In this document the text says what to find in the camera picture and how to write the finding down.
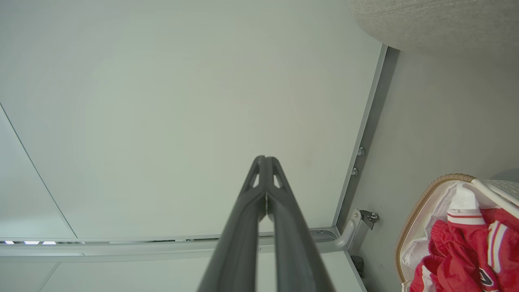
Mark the white perforated basket lid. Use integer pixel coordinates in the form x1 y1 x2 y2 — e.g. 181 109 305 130
471 178 519 217

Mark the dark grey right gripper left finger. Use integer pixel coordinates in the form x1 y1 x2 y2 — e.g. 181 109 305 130
197 155 266 292

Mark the black rubber door stopper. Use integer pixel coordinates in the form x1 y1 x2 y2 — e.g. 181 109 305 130
351 255 365 278

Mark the black metal door latch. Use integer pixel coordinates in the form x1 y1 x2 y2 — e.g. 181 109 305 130
360 210 380 230

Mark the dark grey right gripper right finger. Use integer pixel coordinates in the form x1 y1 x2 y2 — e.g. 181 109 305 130
266 157 335 292

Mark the red and white garment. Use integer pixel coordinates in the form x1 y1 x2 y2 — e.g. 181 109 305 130
410 182 519 292

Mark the grey metal door frame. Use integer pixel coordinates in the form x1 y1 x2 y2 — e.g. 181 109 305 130
0 44 400 254

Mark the beige rimmed white laundry basket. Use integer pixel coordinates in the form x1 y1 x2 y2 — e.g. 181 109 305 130
395 174 519 292

